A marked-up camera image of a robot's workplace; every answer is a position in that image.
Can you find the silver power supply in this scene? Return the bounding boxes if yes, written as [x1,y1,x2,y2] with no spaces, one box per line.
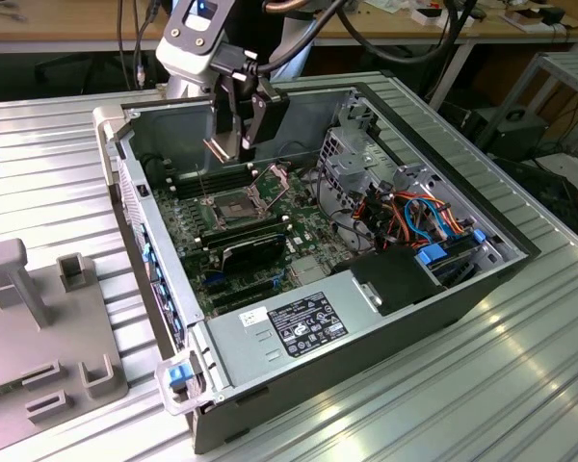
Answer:
[204,269,384,392]

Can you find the grey open PC case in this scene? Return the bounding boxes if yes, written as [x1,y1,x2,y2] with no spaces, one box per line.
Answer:
[92,81,543,456]

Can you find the black graphics card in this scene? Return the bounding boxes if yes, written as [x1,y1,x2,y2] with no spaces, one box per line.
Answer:
[219,233,288,276]

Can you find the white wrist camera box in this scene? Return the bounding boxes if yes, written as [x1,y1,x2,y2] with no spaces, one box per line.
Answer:
[155,0,228,74]

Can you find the blue data wire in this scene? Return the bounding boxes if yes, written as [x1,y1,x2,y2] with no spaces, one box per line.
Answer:
[403,195,464,241]

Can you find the metal socket cover frame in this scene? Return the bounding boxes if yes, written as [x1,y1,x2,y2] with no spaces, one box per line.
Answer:
[250,163,294,209]

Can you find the green motherboard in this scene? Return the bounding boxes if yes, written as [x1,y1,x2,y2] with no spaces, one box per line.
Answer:
[151,163,336,319]

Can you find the black expansion slot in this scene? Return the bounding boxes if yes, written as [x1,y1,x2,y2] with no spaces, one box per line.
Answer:
[216,288,281,313]
[209,276,278,300]

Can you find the grey parts rack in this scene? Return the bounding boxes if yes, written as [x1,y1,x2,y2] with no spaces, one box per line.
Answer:
[0,238,129,458]

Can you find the silver drive cage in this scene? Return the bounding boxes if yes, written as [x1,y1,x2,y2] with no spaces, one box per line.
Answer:
[317,90,382,194]

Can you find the wooden desk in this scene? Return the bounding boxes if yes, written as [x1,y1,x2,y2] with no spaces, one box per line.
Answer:
[0,0,578,55]

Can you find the black RAM slot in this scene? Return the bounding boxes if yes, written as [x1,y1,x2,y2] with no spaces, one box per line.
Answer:
[166,162,256,188]
[171,170,259,199]
[197,215,290,242]
[201,223,291,251]

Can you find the silver CPU plate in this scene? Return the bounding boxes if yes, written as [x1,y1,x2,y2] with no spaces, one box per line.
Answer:
[201,128,240,164]

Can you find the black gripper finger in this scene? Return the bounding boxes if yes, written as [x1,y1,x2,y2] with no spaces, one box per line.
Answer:
[211,74,246,151]
[243,89,291,163]

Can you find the metal slat side table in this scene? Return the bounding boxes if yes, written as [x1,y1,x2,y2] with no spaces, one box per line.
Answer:
[476,50,578,150]

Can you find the clear case latch blue tab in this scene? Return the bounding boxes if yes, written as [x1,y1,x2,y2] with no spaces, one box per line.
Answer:
[153,350,209,418]

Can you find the orange power wires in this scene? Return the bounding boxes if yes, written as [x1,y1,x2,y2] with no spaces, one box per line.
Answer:
[358,190,471,243]

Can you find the silver chipset heatsink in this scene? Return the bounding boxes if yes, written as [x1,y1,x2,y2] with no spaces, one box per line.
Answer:
[291,257,329,285]

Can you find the hard disk in blue carrier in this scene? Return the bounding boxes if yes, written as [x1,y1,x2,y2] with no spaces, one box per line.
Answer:
[413,230,488,290]

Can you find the white box on desk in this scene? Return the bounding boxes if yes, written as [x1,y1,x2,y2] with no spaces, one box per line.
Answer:
[410,5,487,29]

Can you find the black plastic shroud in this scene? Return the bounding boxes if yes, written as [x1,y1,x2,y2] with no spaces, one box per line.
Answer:
[331,247,447,318]

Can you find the brown cardboard box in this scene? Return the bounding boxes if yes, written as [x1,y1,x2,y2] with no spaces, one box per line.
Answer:
[503,4,578,35]

